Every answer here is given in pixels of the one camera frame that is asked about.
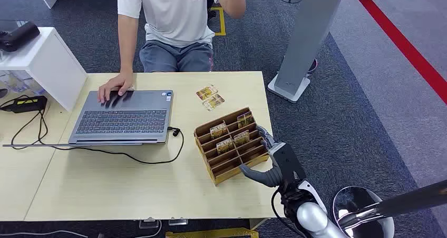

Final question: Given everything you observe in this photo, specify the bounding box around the person's right hand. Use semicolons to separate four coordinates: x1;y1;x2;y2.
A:
97;72;135;105

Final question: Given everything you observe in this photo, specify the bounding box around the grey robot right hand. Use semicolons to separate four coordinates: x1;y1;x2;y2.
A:
239;125;308;189

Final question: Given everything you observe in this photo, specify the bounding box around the hotel key card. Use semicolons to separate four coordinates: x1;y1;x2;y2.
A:
209;121;230;141
196;85;219;102
202;93;226;112
216;137;235;156
233;130;251;148
237;111;255;130

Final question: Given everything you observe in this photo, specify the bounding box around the wooden card holder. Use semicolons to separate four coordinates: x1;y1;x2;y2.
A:
193;107;270;186

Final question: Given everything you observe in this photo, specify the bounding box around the person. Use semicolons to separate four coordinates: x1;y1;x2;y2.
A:
97;0;247;105

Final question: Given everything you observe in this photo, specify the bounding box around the grey laptop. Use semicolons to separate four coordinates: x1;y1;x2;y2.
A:
3;90;174;148

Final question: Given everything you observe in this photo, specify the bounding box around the white box stand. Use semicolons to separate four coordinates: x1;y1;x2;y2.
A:
0;27;89;112

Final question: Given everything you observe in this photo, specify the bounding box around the glossy round white base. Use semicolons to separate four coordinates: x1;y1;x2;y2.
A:
332;185;396;238

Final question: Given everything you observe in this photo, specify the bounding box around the black power adapter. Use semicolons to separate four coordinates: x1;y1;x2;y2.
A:
0;95;48;114

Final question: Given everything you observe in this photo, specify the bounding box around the clear plastic container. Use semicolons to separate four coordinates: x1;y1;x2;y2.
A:
0;71;47;96

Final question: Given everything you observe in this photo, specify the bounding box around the black device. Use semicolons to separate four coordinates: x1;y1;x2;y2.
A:
0;21;41;53

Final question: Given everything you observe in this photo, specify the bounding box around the black chair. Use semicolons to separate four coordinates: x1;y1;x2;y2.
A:
206;0;218;22

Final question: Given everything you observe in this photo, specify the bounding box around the grey kiosk stand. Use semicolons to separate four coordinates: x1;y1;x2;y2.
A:
267;0;348;104

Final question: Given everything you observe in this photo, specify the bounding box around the red floor tape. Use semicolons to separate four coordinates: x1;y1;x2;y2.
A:
347;0;447;105

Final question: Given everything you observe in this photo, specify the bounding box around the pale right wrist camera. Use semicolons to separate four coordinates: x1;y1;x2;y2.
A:
297;180;328;214

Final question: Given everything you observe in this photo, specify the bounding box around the black laptop charging cable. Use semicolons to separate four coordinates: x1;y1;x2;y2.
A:
9;107;185;165

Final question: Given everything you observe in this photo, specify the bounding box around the black mains cable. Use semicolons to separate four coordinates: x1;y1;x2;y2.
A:
0;94;32;108

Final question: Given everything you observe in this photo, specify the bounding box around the yellow frame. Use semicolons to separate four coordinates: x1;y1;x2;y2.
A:
164;227;259;238

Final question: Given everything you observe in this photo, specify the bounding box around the white floor cable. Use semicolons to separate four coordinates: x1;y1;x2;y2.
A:
0;230;89;238

